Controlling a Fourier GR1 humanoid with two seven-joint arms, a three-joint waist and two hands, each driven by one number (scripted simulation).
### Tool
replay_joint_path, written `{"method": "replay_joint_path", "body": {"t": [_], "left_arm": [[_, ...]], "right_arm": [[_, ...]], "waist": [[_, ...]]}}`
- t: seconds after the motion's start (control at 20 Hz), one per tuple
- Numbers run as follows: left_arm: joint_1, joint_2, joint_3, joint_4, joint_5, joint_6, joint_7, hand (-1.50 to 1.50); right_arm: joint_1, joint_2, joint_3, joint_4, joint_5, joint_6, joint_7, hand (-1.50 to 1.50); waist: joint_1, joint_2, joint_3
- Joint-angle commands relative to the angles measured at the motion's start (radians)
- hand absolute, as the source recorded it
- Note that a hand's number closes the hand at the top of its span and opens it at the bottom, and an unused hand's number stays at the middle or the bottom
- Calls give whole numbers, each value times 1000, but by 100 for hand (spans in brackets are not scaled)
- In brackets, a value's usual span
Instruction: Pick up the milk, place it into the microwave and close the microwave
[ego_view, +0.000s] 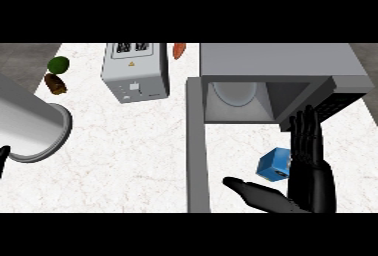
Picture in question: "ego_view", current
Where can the orange carrot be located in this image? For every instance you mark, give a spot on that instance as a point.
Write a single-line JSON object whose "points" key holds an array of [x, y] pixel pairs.
{"points": [[179, 50]]}

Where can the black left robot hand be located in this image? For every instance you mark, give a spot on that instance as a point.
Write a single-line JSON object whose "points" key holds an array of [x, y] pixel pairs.
{"points": [[2, 160]]}

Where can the grey microwave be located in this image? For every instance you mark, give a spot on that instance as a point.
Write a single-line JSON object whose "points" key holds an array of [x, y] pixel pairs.
{"points": [[281, 83]]}

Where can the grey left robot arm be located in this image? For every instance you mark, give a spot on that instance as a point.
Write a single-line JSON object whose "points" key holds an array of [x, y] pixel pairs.
{"points": [[30, 123]]}

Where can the silver toaster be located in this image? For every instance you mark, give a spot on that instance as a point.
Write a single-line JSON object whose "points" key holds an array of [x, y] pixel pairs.
{"points": [[134, 71]]}

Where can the brown bread roll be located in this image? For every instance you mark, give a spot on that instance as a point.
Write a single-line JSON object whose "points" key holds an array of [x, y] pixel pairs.
{"points": [[55, 84]]}

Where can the grey microwave door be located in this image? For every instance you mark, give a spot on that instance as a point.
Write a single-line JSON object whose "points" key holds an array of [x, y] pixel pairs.
{"points": [[196, 146]]}

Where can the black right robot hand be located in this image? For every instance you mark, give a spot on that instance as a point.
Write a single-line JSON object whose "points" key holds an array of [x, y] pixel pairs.
{"points": [[307, 180]]}

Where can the blue milk carton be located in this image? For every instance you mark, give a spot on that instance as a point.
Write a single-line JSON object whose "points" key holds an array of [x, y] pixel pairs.
{"points": [[273, 165]]}

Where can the green lime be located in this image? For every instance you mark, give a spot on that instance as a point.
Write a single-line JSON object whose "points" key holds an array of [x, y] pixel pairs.
{"points": [[58, 64]]}

